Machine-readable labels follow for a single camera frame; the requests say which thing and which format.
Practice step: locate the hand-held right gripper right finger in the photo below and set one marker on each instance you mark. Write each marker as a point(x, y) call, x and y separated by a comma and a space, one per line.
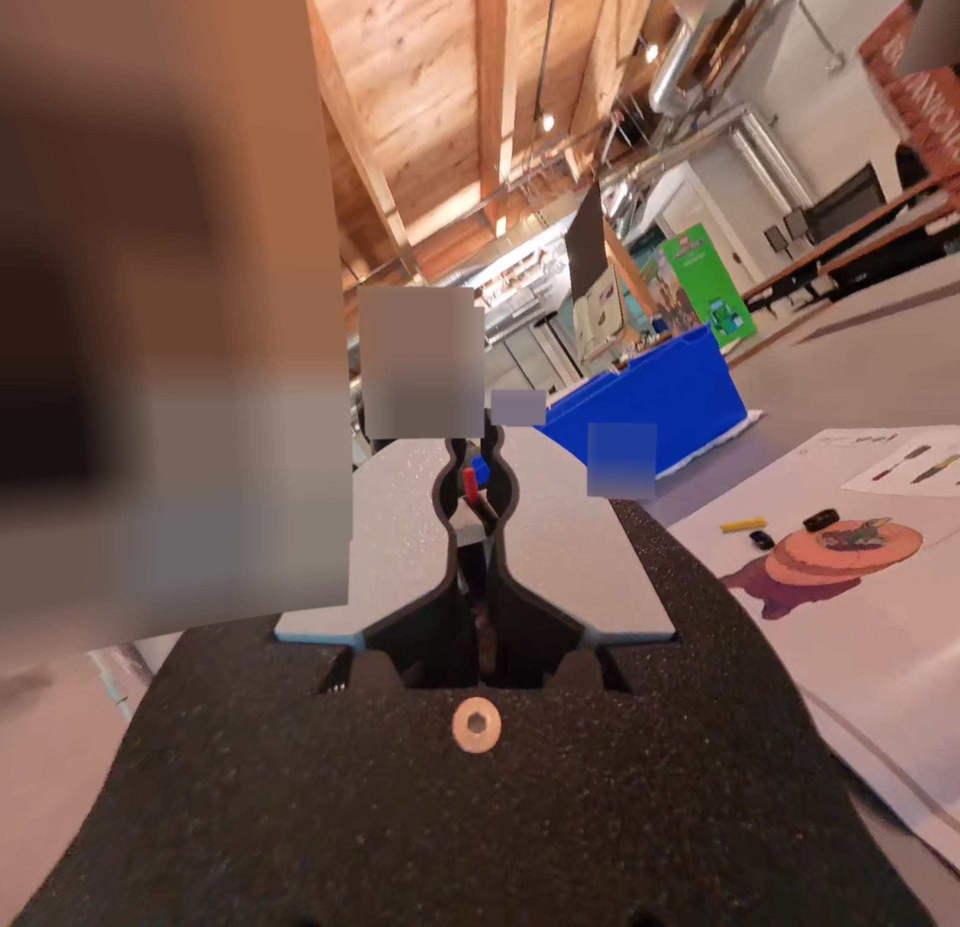
point(577, 552)

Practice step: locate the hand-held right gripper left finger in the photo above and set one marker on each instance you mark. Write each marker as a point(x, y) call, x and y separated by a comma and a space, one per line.
point(397, 537)

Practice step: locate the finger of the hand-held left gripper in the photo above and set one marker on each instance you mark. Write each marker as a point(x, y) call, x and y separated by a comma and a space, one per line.
point(469, 528)

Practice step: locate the red and black pin assembly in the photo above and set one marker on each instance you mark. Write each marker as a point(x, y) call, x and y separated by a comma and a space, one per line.
point(470, 484)

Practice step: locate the black oval link piece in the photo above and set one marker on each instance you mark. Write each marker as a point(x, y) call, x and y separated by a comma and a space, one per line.
point(820, 520)

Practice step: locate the yellow stick piece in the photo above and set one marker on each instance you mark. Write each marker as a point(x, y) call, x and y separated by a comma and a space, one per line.
point(742, 525)

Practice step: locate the small black connector piece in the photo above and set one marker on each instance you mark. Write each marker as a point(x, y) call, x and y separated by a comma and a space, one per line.
point(761, 540)

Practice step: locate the large blue plastic bin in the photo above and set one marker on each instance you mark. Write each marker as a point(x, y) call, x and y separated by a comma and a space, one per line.
point(675, 394)

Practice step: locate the white paper under bin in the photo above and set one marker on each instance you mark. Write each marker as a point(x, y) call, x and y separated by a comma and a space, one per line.
point(731, 428)

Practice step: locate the dark standing display board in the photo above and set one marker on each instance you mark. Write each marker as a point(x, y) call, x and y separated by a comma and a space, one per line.
point(592, 267)

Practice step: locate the printed instruction sheet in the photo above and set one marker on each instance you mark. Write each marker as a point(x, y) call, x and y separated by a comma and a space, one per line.
point(862, 642)

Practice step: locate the green standing banner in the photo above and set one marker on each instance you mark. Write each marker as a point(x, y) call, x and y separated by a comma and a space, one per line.
point(709, 282)

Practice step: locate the long background table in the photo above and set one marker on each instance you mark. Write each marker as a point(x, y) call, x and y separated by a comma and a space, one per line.
point(862, 256)

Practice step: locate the red brick print poster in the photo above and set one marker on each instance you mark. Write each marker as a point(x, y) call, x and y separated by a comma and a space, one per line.
point(919, 109)

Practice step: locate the silver ceiling duct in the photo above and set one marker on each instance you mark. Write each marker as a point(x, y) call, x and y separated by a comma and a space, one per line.
point(697, 64)

